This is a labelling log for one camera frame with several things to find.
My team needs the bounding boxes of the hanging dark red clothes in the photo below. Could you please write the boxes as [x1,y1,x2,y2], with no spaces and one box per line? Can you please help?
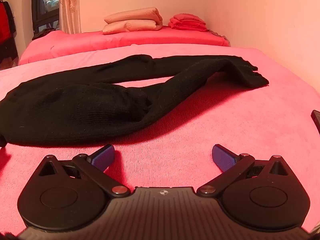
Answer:
[0,0,18,64]

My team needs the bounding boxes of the pink blanket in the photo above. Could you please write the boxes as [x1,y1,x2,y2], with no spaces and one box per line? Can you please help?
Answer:
[0,44,320,235]

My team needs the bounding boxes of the black pants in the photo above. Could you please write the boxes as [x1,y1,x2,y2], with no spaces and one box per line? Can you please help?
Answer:
[0,54,269,148]

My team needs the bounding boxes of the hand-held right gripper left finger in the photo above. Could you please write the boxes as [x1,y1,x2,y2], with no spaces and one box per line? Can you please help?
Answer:
[34,144,132,197]

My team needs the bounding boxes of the dark cloth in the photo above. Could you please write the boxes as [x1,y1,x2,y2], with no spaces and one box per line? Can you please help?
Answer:
[32,28,60,41]

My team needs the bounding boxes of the bed with red sheet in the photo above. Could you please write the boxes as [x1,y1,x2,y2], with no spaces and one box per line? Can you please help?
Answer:
[19,26,230,65]

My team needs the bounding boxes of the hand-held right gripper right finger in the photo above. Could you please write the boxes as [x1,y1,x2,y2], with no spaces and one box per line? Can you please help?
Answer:
[196,144,292,197]

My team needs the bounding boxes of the dark framed window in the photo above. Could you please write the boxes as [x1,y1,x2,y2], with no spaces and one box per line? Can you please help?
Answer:
[31,0,62,34]

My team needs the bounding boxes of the stack of red folded cloth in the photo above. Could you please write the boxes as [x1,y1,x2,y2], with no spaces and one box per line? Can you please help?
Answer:
[168,13,209,32]

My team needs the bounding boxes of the black rectangular device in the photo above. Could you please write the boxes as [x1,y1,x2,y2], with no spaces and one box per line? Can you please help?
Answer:
[311,109,320,130]

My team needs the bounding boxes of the patterned beige curtain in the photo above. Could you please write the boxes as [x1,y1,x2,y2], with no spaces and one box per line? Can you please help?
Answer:
[59,0,82,34]

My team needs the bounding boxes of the pink folded pillow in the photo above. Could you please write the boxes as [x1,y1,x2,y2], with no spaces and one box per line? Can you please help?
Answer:
[104,7,163,30]
[102,21,157,35]

